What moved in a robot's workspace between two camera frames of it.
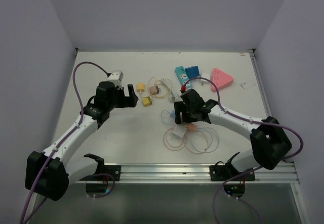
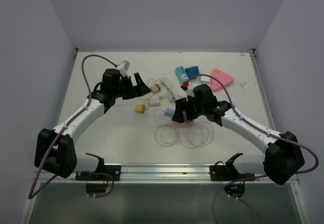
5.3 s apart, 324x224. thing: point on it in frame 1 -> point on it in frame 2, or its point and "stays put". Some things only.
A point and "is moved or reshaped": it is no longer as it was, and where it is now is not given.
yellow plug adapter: [146, 101] -> [140, 108]
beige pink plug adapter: [154, 90] stays put
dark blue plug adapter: [192, 72] stays put
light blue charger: [172, 114] is moved or reshaped
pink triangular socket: [220, 79] stays put
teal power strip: [183, 76] stays put
